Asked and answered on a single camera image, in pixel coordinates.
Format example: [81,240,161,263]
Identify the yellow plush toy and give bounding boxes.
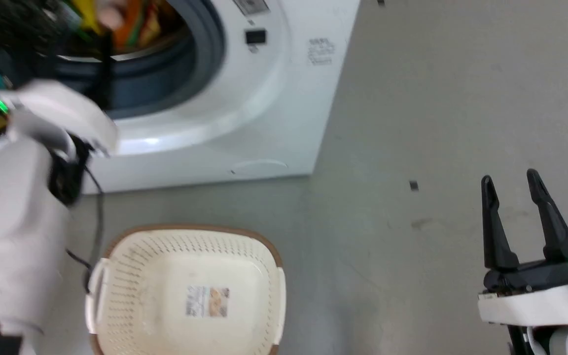
[70,0,103,36]

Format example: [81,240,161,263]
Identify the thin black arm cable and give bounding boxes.
[65,165,106,295]

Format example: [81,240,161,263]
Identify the white front-load washing machine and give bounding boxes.
[0,0,362,195]

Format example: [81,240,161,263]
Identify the printed basket label sticker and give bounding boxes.
[185,286,230,318]

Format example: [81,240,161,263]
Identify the cream perforated laundry basket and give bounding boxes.
[85,225,286,355]

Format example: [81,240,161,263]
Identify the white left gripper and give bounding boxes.
[0,31,120,159]

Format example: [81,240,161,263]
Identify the pink plush toy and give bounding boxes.
[98,0,129,31]

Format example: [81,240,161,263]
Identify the colourful clothes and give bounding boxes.
[113,0,176,52]

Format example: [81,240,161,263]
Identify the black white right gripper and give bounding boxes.
[477,169,568,327]

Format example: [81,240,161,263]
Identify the grey washer door gasket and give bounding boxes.
[0,0,226,120]

